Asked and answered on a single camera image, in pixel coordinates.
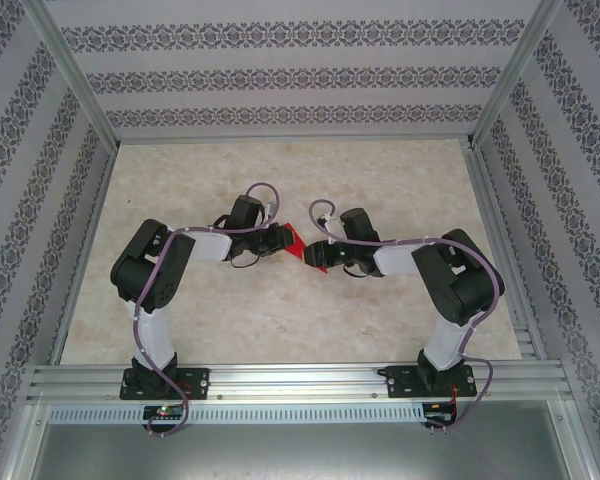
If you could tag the red square paper sheet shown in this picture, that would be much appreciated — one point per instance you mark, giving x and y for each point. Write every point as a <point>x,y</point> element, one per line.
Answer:
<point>297,250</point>

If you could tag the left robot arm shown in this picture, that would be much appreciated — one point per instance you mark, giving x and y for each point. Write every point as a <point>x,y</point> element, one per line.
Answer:
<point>155,340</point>

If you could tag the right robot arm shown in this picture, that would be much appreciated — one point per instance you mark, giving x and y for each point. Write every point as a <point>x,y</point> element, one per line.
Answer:
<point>447,345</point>

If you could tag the right controller board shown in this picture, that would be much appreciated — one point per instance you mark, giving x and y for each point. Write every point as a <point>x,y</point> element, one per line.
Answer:
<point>439,411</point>

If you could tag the controller board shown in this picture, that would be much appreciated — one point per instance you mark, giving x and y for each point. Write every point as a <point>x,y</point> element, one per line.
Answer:
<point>165,412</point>
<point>439,411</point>

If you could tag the left controller board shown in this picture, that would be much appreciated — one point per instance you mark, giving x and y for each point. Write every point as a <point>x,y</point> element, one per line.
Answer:
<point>165,412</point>

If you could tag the grey metal panel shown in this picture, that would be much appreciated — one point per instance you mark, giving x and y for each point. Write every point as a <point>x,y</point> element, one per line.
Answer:
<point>300,452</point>

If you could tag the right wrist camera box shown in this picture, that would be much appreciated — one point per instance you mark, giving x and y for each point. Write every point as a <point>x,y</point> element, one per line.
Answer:
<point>358,225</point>

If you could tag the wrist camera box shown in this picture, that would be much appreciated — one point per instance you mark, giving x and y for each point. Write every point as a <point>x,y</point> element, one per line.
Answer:
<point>358,225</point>
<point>245,212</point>

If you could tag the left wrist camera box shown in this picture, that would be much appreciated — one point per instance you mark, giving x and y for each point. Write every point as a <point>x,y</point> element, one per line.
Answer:
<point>245,212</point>

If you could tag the aluminium mounting rail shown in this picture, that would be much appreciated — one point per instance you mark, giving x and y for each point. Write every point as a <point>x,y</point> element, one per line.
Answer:
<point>300,380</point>

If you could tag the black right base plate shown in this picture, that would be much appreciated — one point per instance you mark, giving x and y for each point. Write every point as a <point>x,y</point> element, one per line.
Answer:
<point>400,382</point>

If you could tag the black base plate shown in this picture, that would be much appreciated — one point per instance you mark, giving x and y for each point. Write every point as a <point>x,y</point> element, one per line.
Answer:
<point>200,382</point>
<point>400,382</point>

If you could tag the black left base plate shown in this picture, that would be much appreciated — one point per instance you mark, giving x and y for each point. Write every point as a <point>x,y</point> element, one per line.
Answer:
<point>200,382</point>

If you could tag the aluminium side rail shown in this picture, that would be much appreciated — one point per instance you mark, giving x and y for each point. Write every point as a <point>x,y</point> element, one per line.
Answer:
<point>82,260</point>
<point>505,250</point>

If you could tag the aluminium frame post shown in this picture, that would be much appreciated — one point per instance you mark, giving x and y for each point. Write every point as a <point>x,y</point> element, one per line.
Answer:
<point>517,75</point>
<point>75,75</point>

